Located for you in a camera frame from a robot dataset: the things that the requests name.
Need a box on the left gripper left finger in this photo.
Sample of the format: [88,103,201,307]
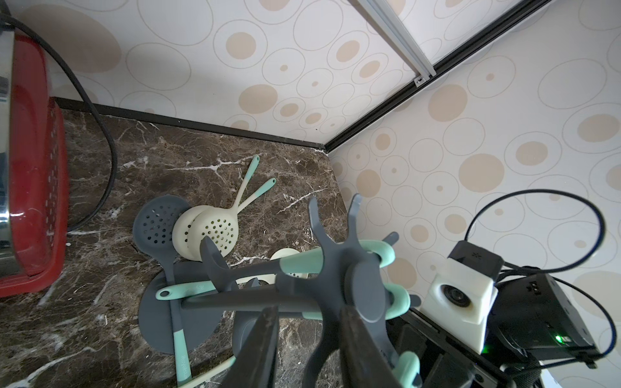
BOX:
[221,307,279,387]

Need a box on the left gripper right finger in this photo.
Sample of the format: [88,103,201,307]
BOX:
[338,306,400,388]

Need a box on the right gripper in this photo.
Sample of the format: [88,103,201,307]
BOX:
[387,310,509,387]

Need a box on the grey skimmer front side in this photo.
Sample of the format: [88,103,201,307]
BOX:
[231,283,412,360]

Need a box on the grey utensil rack stand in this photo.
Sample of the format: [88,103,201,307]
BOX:
[137,193,420,388]

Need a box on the grey skimmer teal handle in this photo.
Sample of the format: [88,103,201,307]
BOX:
[195,239,396,294]

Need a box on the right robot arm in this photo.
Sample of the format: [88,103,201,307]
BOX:
[387,193,618,387]

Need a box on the cream skimmer pile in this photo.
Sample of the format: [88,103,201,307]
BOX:
[184,178,277,261]
[172,155,260,260]

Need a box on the red chrome toaster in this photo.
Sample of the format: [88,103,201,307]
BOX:
[1,25,69,297]

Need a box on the black toaster power cable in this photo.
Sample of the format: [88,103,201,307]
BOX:
[0,11,119,233]

